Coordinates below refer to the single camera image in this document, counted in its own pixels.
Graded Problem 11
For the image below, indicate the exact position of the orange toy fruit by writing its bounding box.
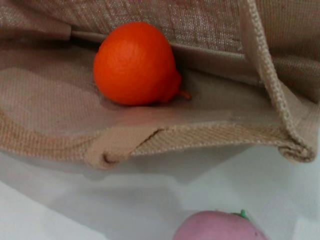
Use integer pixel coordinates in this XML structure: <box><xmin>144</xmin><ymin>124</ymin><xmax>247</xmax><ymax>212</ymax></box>
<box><xmin>93</xmin><ymin>21</ymin><xmax>192</xmax><ymax>106</ymax></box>

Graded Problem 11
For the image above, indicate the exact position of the brown woven handbag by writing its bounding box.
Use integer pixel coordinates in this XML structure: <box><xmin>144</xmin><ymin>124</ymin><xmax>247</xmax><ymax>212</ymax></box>
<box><xmin>0</xmin><ymin>0</ymin><xmax>320</xmax><ymax>171</ymax></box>

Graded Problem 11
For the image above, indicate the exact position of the pink toy peach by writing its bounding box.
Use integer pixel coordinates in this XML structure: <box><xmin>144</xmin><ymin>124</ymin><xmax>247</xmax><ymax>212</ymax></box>
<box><xmin>172</xmin><ymin>209</ymin><xmax>270</xmax><ymax>240</ymax></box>

